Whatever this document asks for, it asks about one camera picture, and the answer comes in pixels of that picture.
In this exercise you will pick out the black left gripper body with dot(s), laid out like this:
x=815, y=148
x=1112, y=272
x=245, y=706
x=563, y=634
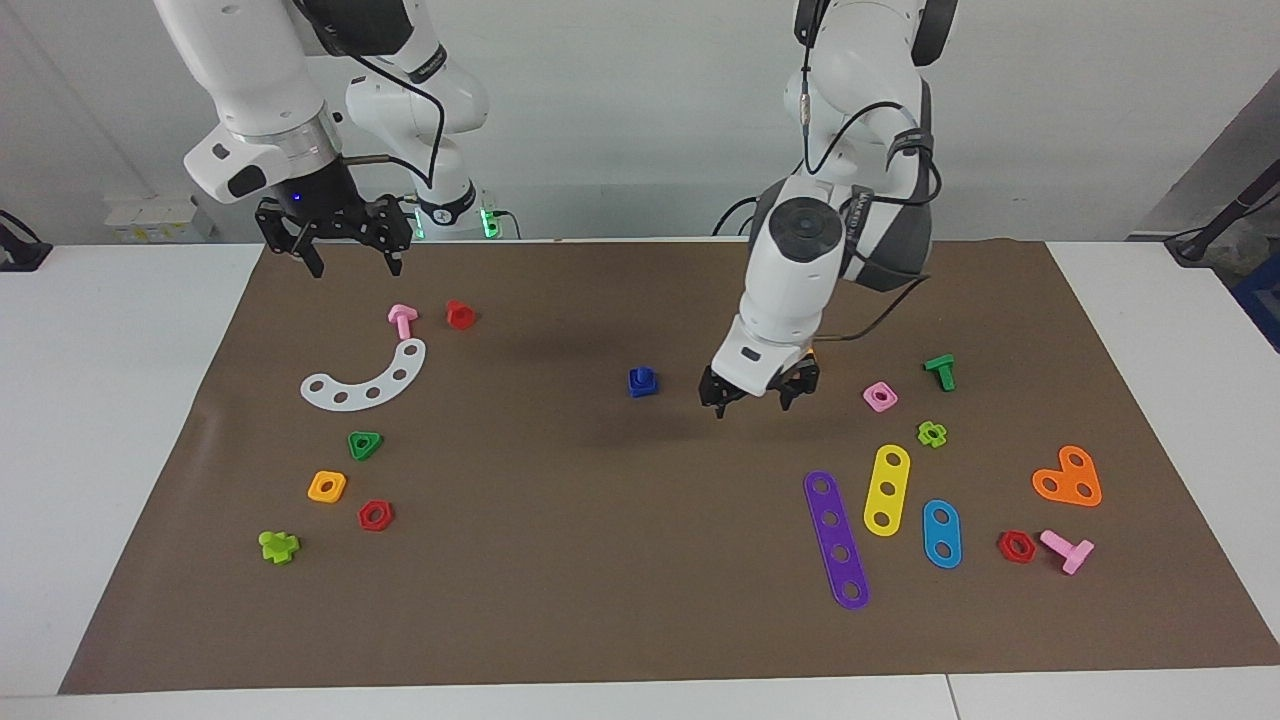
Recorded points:
x=755, y=388

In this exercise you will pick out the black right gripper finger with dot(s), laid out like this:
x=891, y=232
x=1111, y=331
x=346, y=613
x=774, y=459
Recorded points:
x=393, y=258
x=312, y=258

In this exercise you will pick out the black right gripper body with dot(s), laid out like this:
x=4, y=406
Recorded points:
x=330, y=215

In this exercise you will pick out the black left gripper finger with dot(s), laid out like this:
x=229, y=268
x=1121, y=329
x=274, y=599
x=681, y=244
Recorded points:
x=721, y=406
x=788, y=400

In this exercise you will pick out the blue square plastic nut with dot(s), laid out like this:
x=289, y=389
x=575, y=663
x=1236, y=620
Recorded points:
x=640, y=390

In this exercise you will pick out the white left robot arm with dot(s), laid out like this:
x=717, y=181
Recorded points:
x=800, y=270

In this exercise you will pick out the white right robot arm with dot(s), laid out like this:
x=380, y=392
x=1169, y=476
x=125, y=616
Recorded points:
x=250, y=80

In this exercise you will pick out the pink plastic screw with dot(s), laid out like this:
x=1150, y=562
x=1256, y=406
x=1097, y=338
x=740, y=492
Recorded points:
x=403, y=318
x=1070, y=555

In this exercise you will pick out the pink square plastic nut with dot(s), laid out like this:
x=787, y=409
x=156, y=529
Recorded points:
x=870, y=402

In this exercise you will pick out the red plastic screw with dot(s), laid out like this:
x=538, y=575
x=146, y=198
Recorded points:
x=460, y=314

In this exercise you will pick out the lime green cross nut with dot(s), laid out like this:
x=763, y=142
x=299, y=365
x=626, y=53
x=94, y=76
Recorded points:
x=925, y=437

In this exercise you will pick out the green plastic screw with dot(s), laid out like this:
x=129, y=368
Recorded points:
x=943, y=375

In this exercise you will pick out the green triangle plastic nut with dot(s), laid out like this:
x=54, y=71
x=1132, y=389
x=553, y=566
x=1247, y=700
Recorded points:
x=355, y=450

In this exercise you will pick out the orange square plastic nut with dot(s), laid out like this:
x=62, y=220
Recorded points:
x=315, y=492

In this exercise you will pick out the red hexagon plastic nut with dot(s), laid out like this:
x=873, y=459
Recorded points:
x=365, y=520
x=1004, y=550

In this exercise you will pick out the lime green cross screw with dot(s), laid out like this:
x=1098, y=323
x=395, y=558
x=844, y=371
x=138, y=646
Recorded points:
x=278, y=548

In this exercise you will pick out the yellow three-hole strip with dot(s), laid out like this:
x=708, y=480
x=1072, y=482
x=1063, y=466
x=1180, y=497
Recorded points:
x=889, y=476

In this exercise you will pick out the white curved perforated plate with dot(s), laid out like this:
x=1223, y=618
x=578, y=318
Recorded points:
x=357, y=397

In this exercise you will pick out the purple four-hole strip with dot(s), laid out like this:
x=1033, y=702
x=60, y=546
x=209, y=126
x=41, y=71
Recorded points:
x=835, y=536

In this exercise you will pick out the brown table mat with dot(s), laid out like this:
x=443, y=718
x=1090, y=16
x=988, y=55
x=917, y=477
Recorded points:
x=640, y=560

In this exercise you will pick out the blue two-hole strip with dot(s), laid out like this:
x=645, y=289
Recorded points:
x=941, y=534

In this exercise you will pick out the orange heart-shaped plate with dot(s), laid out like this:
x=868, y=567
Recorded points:
x=1067, y=478

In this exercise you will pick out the black stand with pole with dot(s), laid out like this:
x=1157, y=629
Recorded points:
x=1215, y=225

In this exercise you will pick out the blue crate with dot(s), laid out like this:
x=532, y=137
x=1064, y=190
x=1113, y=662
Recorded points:
x=1262, y=295

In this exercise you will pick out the white wall socket box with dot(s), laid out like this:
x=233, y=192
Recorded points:
x=160, y=220

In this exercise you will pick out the black clamp mount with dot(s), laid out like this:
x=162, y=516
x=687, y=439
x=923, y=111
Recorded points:
x=20, y=250

